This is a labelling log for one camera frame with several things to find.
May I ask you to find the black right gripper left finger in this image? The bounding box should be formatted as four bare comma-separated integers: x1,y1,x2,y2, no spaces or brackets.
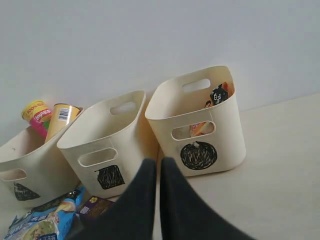
71,158,157,240

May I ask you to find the orange instant noodle packet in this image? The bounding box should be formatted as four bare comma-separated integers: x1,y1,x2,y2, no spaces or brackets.
189,81,234,138

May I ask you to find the pink chips can yellow lid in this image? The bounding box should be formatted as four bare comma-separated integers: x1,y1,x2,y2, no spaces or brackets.
21,100,53,139

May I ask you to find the blue instant noodle packet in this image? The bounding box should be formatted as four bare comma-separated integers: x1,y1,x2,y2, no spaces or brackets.
3,186,86,240

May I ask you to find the cream bin circle mark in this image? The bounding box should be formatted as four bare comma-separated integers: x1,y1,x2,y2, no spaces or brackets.
145,66,246,177

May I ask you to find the purple small box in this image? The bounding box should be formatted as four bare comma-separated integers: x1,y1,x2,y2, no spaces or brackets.
75,196,114,222

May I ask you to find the cream bin square mark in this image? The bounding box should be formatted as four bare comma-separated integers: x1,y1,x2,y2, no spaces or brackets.
56,89,161,198

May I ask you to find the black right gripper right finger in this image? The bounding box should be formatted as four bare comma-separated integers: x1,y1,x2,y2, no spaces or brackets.
160,157,253,240

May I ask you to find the cream bin triangle mark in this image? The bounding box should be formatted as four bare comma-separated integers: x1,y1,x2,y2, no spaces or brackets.
0,123,80,209

